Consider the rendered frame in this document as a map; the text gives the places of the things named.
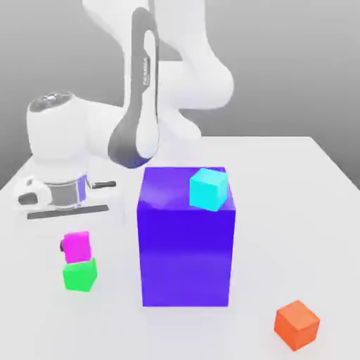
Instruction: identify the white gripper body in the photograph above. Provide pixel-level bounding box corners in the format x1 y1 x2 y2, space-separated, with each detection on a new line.
17 203 126 230

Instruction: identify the small magenta cube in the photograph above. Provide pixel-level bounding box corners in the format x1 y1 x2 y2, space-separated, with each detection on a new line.
60 231 93 265

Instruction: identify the small green cube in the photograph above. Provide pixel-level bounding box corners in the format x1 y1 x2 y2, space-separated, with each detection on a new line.
62 257 98 293

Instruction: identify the small cyan cube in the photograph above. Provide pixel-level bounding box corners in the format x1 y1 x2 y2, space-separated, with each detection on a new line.
188 167 229 212

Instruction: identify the small orange cube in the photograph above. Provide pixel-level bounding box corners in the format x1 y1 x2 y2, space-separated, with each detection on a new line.
274 299 321 352

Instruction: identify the large purple box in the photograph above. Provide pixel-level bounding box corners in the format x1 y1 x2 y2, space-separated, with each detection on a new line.
136 166 236 308

